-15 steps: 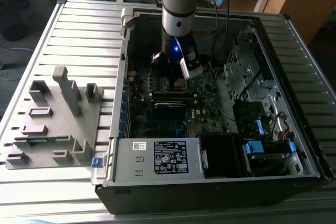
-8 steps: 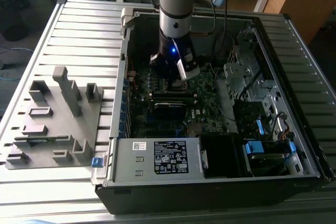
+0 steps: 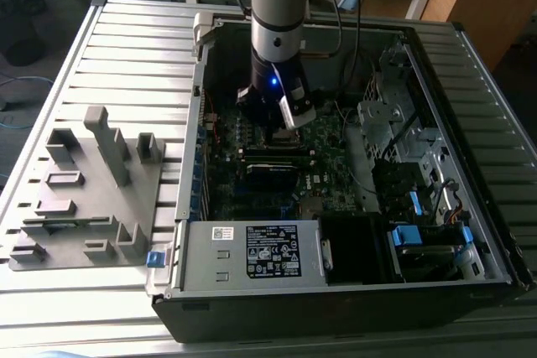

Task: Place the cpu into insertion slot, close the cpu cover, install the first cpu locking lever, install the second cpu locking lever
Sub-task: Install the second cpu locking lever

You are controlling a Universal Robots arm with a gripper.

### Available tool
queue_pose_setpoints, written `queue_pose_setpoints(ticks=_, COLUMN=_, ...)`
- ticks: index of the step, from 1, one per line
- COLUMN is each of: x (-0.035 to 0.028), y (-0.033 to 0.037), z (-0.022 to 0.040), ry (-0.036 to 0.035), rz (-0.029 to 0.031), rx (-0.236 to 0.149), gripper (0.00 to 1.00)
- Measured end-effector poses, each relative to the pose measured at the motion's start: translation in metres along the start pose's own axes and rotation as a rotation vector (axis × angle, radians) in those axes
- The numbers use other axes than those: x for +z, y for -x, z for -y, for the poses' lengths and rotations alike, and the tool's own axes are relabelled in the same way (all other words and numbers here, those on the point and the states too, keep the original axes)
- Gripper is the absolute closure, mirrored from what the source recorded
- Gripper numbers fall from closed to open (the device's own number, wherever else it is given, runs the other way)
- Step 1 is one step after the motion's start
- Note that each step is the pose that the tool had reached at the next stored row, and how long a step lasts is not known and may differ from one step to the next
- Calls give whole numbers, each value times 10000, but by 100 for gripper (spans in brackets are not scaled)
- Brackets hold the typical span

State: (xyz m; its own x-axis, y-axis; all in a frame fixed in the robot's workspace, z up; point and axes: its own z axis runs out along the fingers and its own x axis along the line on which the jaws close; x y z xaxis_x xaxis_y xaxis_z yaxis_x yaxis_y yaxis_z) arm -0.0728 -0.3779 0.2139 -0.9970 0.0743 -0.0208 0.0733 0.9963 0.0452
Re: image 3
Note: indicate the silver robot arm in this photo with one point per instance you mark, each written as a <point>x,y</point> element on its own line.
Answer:
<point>277,10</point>

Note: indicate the CPU socket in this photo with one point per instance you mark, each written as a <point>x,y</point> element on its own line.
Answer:
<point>281,147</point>

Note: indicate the black RAM slot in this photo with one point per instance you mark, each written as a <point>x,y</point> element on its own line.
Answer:
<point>279,159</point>
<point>277,150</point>

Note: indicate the black graphics card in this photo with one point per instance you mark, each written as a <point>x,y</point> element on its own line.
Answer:
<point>270,180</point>

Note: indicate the silver metal disk bay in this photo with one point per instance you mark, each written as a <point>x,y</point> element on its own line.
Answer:
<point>377,115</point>

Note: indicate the green motherboard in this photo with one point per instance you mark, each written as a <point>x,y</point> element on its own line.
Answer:
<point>331,173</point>

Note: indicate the square chipset heatsink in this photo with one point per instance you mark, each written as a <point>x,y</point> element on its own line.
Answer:
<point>311,206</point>

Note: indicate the small blue plastic clip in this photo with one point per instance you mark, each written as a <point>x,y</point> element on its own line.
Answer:
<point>414,203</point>

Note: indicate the silver power supply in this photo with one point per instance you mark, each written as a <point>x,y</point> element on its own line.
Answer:
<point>210,266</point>

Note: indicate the grey parts rack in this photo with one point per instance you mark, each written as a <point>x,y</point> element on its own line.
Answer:
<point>96,203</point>

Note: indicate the blue disk carrier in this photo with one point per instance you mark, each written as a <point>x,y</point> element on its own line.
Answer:
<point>405,234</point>

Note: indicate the blue case latch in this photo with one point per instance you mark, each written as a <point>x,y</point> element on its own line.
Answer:
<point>155,259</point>

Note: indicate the wooden cabinet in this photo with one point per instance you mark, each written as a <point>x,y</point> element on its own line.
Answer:
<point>495,6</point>

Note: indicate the green RAM stick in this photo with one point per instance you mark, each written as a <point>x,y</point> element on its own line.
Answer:
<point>81,224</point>

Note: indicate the black hard disk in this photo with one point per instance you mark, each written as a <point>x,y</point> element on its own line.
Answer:
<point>428,255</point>

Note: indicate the black PC case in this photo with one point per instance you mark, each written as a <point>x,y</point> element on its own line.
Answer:
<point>335,316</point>

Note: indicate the pale blue object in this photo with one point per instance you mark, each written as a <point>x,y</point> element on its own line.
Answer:
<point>58,355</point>

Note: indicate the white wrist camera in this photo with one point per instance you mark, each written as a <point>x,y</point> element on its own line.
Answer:
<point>300,117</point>

